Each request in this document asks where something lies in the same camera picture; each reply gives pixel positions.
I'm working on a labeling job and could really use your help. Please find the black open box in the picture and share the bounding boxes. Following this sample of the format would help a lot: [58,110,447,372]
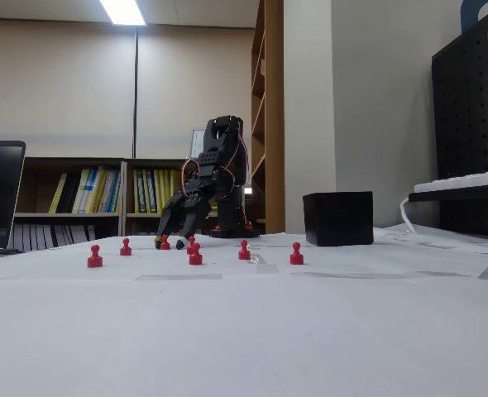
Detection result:
[302,190,375,247]

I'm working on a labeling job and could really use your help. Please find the framed white certificate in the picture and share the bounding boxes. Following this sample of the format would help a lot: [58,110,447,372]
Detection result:
[190,128,208,160]

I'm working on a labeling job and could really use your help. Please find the blue white binder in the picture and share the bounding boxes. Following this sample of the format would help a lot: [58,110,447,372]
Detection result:
[101,168,122,214]

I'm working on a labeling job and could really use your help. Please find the tall wooden bookshelf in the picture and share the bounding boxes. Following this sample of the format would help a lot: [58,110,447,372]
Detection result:
[250,0,286,235]

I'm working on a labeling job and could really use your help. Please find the black folder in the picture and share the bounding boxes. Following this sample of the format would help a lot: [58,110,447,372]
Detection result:
[56,173,83,214]

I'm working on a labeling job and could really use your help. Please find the slanted yellow book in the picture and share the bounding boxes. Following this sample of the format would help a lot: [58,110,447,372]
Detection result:
[48,173,69,214]

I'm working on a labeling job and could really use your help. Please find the white archive binders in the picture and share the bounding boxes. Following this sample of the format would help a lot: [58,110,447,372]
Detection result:
[12,223,98,252]

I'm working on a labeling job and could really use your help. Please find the white paper table cover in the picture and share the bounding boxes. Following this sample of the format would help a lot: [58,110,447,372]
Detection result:
[0,225,488,397]

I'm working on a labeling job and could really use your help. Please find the ceiling light panel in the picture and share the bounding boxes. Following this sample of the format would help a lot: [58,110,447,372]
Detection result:
[98,0,149,27]

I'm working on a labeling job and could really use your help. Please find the black pegboard shelf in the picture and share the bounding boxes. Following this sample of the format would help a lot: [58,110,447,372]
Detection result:
[408,181,488,204]

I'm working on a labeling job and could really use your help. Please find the white power strip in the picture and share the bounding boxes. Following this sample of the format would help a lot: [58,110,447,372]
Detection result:
[413,168,488,194]

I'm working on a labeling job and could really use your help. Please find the black perforated pegboard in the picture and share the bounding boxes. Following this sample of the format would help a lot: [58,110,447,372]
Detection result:
[431,2,488,240]

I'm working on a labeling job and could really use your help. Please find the blue rounded object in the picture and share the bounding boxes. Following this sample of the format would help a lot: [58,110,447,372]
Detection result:
[460,0,488,35]

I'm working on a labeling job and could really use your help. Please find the pink gripper servo cable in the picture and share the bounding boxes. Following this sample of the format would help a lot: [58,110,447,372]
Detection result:
[179,158,202,191]

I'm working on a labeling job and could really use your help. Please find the red arm servo cable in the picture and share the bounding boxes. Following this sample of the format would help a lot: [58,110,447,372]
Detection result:
[217,131,251,195]

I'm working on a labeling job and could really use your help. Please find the black wall conduit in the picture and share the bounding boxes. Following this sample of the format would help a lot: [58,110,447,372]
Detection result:
[131,29,141,160]

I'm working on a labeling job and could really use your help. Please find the white power strip cable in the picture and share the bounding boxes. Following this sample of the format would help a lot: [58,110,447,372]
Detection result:
[399,195,419,235]

